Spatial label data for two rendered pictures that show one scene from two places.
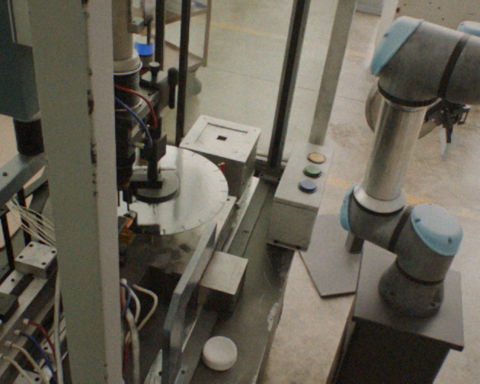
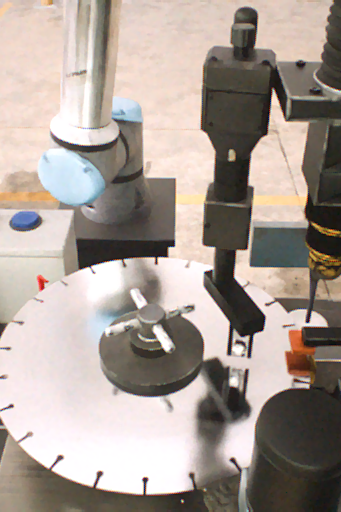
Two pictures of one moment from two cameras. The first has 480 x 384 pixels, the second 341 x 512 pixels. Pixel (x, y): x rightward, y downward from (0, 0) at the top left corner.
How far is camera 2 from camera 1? 1.28 m
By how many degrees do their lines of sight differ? 76
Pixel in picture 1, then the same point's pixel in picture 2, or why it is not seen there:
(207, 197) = (151, 277)
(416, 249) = (137, 137)
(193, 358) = (329, 349)
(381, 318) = (168, 221)
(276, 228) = not seen: hidden behind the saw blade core
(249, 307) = not seen: hidden behind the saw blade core
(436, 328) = (160, 190)
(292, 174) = not seen: outside the picture
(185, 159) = (40, 329)
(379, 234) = (120, 158)
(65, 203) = not seen: outside the picture
